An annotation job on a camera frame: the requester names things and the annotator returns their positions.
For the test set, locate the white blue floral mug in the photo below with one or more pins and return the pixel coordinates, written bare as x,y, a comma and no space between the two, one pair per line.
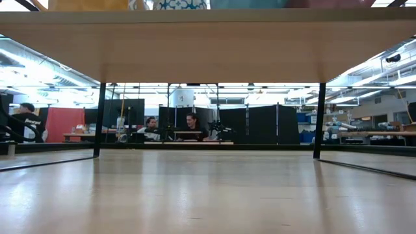
179,4

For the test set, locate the plain blue mug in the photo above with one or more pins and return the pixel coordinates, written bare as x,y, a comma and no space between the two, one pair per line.
248,4

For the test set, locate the plain yellow mug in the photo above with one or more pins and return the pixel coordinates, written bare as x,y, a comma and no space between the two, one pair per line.
87,5

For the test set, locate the plain pink mug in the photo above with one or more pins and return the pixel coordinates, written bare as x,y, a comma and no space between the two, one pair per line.
328,3

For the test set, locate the black background robot arm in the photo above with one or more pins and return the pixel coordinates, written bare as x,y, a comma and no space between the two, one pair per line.
221,130

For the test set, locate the person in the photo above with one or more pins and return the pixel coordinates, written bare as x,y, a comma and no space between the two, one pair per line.
27,125
150,123
192,122

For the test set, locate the white hanging cylinder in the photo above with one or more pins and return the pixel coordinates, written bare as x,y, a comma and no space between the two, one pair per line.
182,97

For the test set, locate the black divider panel row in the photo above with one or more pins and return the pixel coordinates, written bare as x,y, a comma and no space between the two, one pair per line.
260,125

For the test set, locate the blue storage bins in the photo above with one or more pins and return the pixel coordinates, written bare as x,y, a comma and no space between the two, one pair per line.
305,136

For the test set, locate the wooden background table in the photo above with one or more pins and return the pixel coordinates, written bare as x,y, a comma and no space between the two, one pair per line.
81,135

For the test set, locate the red divider panel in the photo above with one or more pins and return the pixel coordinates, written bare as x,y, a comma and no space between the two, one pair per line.
66,123

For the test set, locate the wooden background bench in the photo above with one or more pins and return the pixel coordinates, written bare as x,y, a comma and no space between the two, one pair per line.
373,133

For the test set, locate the black ceiling camera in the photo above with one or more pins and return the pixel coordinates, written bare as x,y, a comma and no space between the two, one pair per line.
393,58

